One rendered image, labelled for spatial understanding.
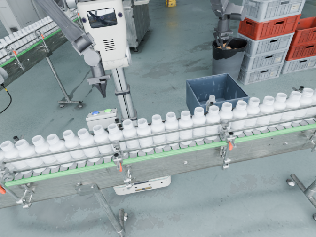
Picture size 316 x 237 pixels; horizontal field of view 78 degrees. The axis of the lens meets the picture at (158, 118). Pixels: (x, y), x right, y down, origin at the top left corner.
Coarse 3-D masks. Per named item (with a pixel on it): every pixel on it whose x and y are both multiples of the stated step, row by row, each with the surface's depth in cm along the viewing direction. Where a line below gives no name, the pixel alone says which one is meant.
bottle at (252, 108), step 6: (252, 102) 80; (258, 102) 79; (246, 108) 83; (252, 108) 81; (258, 108) 82; (252, 114) 82; (258, 114) 83; (246, 120) 85; (252, 120) 84; (246, 126) 87; (252, 126) 87
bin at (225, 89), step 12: (192, 84) 141; (204, 84) 143; (216, 84) 145; (228, 84) 142; (192, 96) 129; (204, 96) 150; (216, 96) 152; (228, 96) 145; (240, 96) 127; (192, 108) 135; (204, 108) 117
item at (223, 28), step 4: (220, 20) 99; (224, 20) 98; (228, 20) 98; (220, 24) 100; (224, 24) 99; (228, 24) 100; (216, 28) 106; (220, 28) 101; (224, 28) 100; (228, 28) 101; (220, 32) 101; (224, 32) 100; (228, 32) 100; (232, 32) 100
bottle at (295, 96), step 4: (292, 92) 82; (296, 92) 82; (292, 96) 81; (296, 96) 80; (300, 96) 80; (288, 100) 83; (292, 100) 82; (296, 100) 81; (288, 104) 83; (292, 104) 82; (296, 104) 82; (288, 108) 84; (284, 112) 86; (288, 112) 84; (292, 112) 84; (296, 112) 85; (284, 116) 86; (288, 116) 86; (292, 116) 85; (280, 120) 89; (284, 120) 88; (280, 124) 90; (284, 124) 89; (288, 124) 88
